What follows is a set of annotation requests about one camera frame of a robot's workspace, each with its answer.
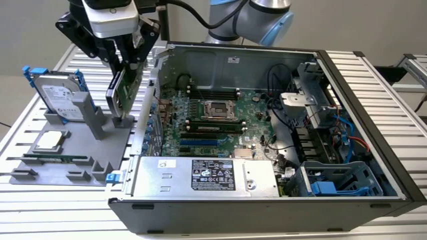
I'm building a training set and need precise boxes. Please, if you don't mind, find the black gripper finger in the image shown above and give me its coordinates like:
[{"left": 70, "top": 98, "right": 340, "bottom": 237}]
[
  {"left": 124, "top": 18, "right": 161, "bottom": 66},
  {"left": 54, "top": 13, "right": 122, "bottom": 73}
]

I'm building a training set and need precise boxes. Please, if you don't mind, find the green graphics card black cooler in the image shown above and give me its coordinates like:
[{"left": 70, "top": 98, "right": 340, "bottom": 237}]
[{"left": 104, "top": 61, "right": 148, "bottom": 120}]

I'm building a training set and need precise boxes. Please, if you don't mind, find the black stand pole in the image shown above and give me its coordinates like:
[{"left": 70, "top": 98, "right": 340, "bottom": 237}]
[{"left": 157, "top": 6, "right": 170, "bottom": 42}]

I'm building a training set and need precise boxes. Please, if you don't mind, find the hard disk in blue carrier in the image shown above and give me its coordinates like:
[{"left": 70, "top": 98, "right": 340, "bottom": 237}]
[{"left": 20, "top": 66, "right": 88, "bottom": 125}]

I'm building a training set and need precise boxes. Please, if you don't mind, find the metal CPU socket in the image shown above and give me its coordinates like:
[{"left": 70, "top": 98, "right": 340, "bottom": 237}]
[{"left": 197, "top": 99, "right": 236, "bottom": 119}]

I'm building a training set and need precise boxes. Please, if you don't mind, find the RAM stick with white label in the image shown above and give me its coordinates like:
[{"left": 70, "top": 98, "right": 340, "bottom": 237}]
[{"left": 189, "top": 124, "right": 244, "bottom": 133}]

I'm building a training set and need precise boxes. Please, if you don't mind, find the silver CPU chip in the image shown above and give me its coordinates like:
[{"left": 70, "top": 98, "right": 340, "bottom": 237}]
[{"left": 34, "top": 131, "right": 64, "bottom": 151}]

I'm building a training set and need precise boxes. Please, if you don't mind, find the black expansion slot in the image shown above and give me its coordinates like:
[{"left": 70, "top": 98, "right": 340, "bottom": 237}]
[{"left": 181, "top": 132, "right": 221, "bottom": 140}]

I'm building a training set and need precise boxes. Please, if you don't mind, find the grey plastic parts rack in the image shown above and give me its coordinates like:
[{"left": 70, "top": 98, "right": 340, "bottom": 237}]
[{"left": 8, "top": 91, "right": 138, "bottom": 187}]

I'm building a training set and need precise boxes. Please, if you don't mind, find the green motherboard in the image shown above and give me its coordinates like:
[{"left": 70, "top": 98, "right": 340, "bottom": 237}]
[{"left": 158, "top": 88, "right": 277, "bottom": 160}]

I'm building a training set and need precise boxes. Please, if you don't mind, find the blue expansion slot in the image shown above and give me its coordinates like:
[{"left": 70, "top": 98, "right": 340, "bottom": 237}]
[{"left": 178, "top": 139, "right": 220, "bottom": 147}]

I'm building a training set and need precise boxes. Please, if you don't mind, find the green RAM stick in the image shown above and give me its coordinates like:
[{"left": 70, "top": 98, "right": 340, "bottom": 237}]
[{"left": 21, "top": 154, "right": 89, "bottom": 162}]

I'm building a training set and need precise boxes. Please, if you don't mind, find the grey metal drive cage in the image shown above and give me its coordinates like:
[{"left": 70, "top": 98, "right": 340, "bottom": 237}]
[{"left": 277, "top": 62, "right": 337, "bottom": 130}]

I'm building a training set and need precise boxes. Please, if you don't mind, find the small silver heatsink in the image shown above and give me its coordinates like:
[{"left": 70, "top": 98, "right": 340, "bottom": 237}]
[{"left": 232, "top": 148, "right": 256, "bottom": 160}]

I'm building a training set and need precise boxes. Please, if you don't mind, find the blue case latch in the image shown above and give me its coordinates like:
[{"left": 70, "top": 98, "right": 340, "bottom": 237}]
[{"left": 105, "top": 172, "right": 121, "bottom": 185}]

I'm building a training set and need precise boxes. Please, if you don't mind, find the silver power supply unit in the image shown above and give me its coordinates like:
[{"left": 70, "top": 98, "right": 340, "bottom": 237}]
[{"left": 130, "top": 156, "right": 280, "bottom": 198}]

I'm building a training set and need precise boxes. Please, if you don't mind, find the open black PC case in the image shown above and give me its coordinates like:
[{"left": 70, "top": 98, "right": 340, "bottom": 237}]
[{"left": 106, "top": 41, "right": 427, "bottom": 236}]

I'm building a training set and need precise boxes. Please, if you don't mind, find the grey plastic disk bay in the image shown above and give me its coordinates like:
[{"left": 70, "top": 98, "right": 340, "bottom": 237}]
[{"left": 285, "top": 159, "right": 384, "bottom": 198}]

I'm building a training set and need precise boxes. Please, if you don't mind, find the blue plastic bay latch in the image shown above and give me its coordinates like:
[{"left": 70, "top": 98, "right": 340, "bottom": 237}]
[{"left": 310, "top": 181, "right": 337, "bottom": 196}]

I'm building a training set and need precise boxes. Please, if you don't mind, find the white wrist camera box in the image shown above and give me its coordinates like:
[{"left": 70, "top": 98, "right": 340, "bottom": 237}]
[{"left": 81, "top": 0, "right": 140, "bottom": 39}]

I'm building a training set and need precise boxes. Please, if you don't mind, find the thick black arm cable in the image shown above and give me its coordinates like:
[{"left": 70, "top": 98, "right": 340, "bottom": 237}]
[{"left": 154, "top": 0, "right": 249, "bottom": 29}]

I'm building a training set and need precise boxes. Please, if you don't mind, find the black wire loop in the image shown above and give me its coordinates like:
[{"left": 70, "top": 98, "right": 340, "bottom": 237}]
[{"left": 265, "top": 63, "right": 290, "bottom": 96}]

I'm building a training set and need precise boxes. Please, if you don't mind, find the blue wire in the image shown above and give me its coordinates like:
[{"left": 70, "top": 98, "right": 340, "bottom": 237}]
[{"left": 332, "top": 113, "right": 360, "bottom": 166}]

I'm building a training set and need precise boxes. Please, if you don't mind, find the red wire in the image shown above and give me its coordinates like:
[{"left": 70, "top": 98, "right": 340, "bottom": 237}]
[{"left": 348, "top": 136, "right": 371, "bottom": 152}]

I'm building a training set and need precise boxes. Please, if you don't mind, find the aluminium frame side table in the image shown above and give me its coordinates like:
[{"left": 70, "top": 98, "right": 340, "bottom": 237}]
[{"left": 391, "top": 53, "right": 427, "bottom": 98}]

